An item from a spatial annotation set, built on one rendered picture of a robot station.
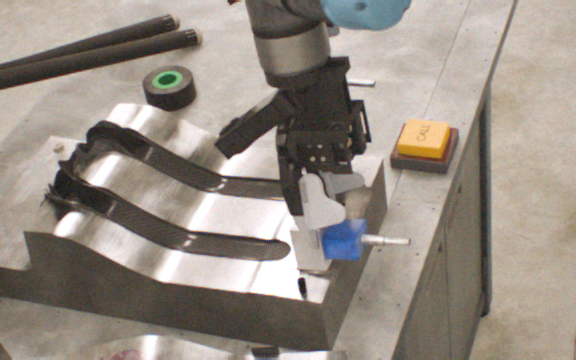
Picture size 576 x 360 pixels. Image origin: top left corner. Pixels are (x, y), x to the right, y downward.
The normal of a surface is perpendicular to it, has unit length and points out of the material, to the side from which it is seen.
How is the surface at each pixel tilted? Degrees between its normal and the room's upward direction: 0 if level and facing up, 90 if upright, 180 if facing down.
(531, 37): 0
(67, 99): 0
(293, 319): 90
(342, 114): 82
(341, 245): 82
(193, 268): 3
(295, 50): 79
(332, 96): 82
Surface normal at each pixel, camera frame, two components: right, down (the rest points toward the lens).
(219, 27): -0.13, -0.76
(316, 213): -0.38, 0.36
